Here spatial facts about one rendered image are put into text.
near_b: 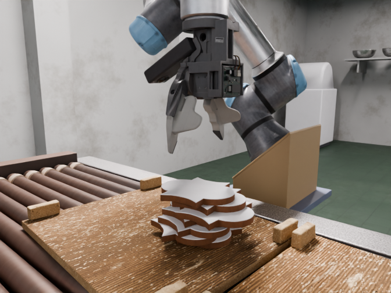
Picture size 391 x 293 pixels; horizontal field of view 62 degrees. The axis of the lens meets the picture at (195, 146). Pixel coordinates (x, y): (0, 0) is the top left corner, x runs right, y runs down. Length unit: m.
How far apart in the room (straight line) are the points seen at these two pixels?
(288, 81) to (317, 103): 5.27
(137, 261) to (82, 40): 3.20
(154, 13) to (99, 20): 3.12
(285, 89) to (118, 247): 0.66
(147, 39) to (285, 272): 0.46
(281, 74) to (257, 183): 0.32
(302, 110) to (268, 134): 5.40
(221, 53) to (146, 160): 3.69
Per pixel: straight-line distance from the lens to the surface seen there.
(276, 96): 1.00
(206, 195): 0.54
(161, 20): 0.63
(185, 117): 0.49
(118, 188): 0.93
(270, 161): 0.89
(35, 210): 0.72
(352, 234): 0.71
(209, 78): 0.49
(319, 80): 6.33
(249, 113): 0.99
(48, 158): 1.23
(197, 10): 0.51
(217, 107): 0.58
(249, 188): 0.94
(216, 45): 0.50
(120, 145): 3.86
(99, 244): 0.59
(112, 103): 3.75
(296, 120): 6.43
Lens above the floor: 1.20
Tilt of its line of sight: 11 degrees down
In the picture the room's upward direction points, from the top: straight up
